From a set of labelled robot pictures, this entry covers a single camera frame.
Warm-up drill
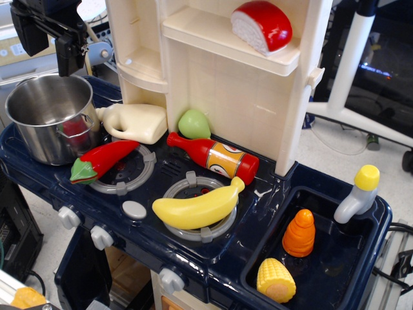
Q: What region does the green toy pear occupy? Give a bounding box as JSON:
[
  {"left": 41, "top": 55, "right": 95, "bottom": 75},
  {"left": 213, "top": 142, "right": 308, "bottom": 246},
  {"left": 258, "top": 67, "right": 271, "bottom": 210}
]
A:
[{"left": 178, "top": 109, "right": 211, "bottom": 139}]

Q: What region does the stainless steel pot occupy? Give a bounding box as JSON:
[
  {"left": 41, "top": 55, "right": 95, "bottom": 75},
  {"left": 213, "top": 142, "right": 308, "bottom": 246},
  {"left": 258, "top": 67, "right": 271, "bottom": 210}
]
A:
[{"left": 5, "top": 74, "right": 100, "bottom": 165}]

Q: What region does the grey stove burner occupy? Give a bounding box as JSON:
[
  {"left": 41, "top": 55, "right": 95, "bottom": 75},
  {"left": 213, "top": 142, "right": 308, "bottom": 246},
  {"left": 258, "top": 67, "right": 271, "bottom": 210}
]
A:
[
  {"left": 163, "top": 171, "right": 239, "bottom": 243},
  {"left": 90, "top": 145, "right": 157, "bottom": 196}
]

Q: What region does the white stand frame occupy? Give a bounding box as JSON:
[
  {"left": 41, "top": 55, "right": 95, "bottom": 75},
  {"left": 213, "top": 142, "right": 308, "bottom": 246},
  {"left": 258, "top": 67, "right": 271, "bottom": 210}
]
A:
[{"left": 307, "top": 1, "right": 412, "bottom": 147}]

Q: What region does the left grey stove knob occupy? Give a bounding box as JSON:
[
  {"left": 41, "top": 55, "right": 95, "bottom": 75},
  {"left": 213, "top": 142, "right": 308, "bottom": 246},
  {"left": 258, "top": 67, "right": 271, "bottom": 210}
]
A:
[{"left": 58, "top": 206, "right": 81, "bottom": 230}]

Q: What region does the cream toy kitchen shelf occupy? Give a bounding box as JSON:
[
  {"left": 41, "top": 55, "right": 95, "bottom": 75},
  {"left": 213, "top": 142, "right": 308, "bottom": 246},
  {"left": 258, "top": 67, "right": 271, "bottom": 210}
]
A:
[{"left": 106, "top": 1, "right": 332, "bottom": 176}]

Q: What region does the yellow sponge piece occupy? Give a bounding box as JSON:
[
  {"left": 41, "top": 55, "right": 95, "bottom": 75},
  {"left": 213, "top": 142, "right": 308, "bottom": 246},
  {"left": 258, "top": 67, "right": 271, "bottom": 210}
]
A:
[{"left": 10, "top": 287, "right": 47, "bottom": 309}]

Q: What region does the red toy chili pepper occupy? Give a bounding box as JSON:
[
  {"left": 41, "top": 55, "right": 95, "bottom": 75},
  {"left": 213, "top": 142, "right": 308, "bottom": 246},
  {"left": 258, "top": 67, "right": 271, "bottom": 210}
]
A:
[{"left": 70, "top": 140, "right": 140, "bottom": 184}]

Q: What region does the red toy cheese wedge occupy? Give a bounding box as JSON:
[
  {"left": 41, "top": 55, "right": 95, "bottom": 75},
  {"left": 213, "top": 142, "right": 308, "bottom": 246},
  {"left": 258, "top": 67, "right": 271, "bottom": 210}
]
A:
[{"left": 230, "top": 1, "right": 293, "bottom": 57}]

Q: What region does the right grey stove burner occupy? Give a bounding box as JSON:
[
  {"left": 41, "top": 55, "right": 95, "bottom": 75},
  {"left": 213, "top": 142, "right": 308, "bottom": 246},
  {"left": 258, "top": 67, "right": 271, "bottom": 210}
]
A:
[{"left": 163, "top": 171, "right": 239, "bottom": 243}]

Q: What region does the grey yellow toy faucet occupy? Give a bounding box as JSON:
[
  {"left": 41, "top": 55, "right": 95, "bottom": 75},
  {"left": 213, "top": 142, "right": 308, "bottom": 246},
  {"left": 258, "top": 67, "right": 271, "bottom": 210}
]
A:
[{"left": 334, "top": 165, "right": 380, "bottom": 224}]

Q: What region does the grey appliance with panel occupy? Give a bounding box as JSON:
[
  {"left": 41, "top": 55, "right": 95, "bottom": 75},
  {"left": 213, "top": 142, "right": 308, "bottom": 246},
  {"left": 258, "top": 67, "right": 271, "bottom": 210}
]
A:
[{"left": 0, "top": 0, "right": 114, "bottom": 94}]

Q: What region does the cream toy milk jug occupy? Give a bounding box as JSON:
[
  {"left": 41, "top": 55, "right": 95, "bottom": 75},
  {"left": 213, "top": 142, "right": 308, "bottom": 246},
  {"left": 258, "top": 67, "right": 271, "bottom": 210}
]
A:
[{"left": 96, "top": 103, "right": 168, "bottom": 145}]

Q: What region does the yellow toy corn cob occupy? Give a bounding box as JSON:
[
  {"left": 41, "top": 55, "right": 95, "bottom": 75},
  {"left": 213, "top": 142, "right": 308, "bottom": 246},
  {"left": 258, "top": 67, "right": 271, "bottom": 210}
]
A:
[{"left": 256, "top": 258, "right": 296, "bottom": 304}]

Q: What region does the grey stove knob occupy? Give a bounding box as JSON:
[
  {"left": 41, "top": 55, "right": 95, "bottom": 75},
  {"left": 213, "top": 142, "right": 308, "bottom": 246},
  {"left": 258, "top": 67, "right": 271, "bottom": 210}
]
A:
[
  {"left": 159, "top": 268, "right": 185, "bottom": 295},
  {"left": 90, "top": 225, "right": 114, "bottom": 251},
  {"left": 58, "top": 206, "right": 81, "bottom": 230}
]

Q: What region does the navy toy kitchen counter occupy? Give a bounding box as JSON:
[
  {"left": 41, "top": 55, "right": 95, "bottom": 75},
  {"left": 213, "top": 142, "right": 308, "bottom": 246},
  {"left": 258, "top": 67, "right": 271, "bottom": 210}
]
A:
[{"left": 0, "top": 75, "right": 394, "bottom": 310}]

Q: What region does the grey oval stove button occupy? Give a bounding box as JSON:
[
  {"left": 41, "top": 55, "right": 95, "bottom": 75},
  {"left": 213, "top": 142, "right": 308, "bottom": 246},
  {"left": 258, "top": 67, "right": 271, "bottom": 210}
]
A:
[{"left": 122, "top": 200, "right": 147, "bottom": 220}]

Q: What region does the middle grey stove knob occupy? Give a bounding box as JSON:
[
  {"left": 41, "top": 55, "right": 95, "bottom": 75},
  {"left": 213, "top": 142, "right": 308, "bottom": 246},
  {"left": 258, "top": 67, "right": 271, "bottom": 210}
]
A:
[{"left": 90, "top": 225, "right": 114, "bottom": 251}]

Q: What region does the left grey stove burner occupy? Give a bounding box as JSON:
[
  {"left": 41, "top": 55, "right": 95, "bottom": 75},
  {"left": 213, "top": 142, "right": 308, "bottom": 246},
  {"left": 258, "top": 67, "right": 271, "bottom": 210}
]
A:
[{"left": 90, "top": 145, "right": 157, "bottom": 196}]

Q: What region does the black computer case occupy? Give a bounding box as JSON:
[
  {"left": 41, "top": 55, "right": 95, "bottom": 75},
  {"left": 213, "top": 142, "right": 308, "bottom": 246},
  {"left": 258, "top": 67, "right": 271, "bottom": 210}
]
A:
[{"left": 1, "top": 173, "right": 43, "bottom": 282}]

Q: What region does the yellow toy banana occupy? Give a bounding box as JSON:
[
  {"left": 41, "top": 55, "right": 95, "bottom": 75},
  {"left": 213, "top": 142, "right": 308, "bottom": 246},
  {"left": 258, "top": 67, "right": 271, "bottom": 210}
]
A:
[{"left": 152, "top": 177, "right": 245, "bottom": 230}]

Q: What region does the right grey stove knob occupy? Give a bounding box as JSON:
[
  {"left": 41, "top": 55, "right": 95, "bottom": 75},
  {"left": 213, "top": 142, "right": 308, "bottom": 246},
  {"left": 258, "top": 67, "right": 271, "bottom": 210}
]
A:
[{"left": 159, "top": 268, "right": 185, "bottom": 295}]

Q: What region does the red toy ketchup bottle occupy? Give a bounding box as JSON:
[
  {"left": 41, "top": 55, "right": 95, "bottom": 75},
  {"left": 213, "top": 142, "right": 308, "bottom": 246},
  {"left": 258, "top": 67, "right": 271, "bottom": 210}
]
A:
[{"left": 166, "top": 132, "right": 259, "bottom": 185}]

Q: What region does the orange toy carrot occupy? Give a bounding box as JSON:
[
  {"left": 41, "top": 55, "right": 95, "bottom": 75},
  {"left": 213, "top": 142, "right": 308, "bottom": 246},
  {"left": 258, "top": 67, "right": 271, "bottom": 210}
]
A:
[{"left": 282, "top": 209, "right": 316, "bottom": 258}]

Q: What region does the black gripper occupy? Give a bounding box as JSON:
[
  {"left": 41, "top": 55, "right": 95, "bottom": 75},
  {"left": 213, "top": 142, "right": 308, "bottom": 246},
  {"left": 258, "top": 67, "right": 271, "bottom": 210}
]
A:
[{"left": 10, "top": 1, "right": 87, "bottom": 77}]

